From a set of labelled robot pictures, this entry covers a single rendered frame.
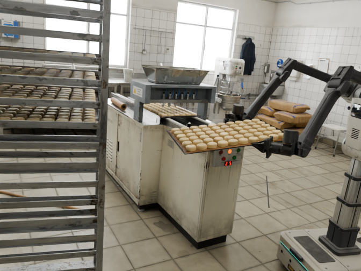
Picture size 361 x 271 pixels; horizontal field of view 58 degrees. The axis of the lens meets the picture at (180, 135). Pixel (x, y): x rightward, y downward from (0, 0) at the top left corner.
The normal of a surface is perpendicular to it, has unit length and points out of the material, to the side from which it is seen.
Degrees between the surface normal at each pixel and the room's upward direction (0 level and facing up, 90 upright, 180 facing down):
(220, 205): 90
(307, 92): 90
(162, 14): 90
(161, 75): 115
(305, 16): 90
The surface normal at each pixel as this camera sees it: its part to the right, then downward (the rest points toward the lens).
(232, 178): 0.50, 0.27
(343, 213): -0.96, -0.02
